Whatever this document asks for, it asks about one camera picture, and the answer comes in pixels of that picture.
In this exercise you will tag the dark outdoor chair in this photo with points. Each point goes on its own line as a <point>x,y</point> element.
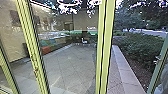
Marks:
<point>85,36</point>

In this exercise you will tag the green outdoor table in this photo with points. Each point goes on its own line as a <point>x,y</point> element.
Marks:
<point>83,32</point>

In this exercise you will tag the orange outdoor planter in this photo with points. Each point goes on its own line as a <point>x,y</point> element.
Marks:
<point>46,50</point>

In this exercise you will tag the pale stone path curb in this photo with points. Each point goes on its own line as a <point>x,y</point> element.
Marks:
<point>125,73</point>

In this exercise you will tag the green garden shrubs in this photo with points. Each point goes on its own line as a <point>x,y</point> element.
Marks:
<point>140,46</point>

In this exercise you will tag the brown outdoor wall picture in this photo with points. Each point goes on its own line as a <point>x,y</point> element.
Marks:
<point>15,17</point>

